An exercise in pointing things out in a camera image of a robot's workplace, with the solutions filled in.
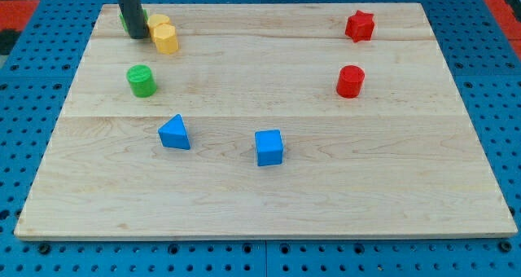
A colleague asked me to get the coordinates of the green star block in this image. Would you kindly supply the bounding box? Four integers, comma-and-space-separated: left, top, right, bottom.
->
118, 9, 148, 34

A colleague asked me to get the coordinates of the red star block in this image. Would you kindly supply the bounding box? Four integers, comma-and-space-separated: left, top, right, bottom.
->
344, 10, 375, 42

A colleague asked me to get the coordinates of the blue cube block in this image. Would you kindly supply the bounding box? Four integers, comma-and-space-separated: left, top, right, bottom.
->
255, 130, 284, 166

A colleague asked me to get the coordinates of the wooden board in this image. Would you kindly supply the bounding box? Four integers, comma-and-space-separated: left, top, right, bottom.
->
15, 3, 518, 241

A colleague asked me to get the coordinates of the blue triangle block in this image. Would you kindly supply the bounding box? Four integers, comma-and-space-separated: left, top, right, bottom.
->
158, 114, 190, 150

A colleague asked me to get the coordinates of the red cylinder block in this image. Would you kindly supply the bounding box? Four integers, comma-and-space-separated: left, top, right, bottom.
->
336, 65, 366, 99

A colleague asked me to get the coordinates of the green cylinder block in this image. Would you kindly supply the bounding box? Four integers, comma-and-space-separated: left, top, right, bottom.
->
126, 64, 157, 98

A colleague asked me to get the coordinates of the yellow hexagon block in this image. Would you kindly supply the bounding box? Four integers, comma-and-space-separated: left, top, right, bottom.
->
153, 24, 179, 55

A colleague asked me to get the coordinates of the yellow cylinder block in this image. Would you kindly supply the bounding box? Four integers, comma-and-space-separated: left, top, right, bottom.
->
147, 14, 171, 42

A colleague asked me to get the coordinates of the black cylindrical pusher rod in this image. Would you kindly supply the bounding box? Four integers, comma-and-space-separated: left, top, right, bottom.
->
117, 0, 149, 39

